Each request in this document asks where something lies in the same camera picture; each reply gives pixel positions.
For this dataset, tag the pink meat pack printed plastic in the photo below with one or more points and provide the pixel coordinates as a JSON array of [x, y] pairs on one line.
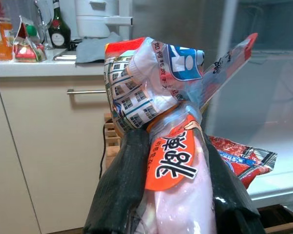
[[175, 200]]

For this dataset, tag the wooden slatted rack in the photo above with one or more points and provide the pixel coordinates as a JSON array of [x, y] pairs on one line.
[[112, 141]]

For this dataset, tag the red green torn snack bag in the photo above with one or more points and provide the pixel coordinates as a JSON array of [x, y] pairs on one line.
[[27, 52]]

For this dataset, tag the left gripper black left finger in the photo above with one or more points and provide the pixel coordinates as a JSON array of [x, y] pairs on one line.
[[117, 185]]

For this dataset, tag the orange drink bottle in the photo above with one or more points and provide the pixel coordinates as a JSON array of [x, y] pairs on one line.
[[1, 44]]

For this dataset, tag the stainless steel stove top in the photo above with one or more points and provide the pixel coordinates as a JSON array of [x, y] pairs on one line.
[[63, 57]]

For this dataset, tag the red printed foil bag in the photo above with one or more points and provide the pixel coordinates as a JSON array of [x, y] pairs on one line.
[[249, 165]]

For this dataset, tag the grey cloth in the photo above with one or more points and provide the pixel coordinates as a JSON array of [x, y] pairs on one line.
[[95, 51]]

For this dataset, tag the grey mini fridge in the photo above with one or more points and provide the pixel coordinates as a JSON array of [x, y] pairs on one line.
[[271, 97]]

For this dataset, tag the white kitchen appliance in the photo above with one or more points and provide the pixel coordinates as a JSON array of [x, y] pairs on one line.
[[92, 22]]

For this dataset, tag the dark green wine bottle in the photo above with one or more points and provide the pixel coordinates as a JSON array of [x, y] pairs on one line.
[[59, 31]]

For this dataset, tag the clear wine glass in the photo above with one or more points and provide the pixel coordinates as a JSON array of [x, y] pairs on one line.
[[45, 29]]

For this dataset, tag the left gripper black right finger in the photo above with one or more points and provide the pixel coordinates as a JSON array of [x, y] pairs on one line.
[[234, 209]]

